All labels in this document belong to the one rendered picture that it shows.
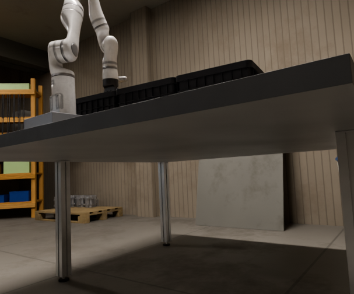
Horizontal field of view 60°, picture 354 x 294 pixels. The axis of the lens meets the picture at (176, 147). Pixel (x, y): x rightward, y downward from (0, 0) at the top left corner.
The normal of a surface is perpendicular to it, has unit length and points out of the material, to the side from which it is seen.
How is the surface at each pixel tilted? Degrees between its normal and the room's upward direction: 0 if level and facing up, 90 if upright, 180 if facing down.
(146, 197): 90
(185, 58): 90
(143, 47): 90
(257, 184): 79
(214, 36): 90
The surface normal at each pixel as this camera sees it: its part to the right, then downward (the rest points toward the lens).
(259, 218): -0.59, -0.24
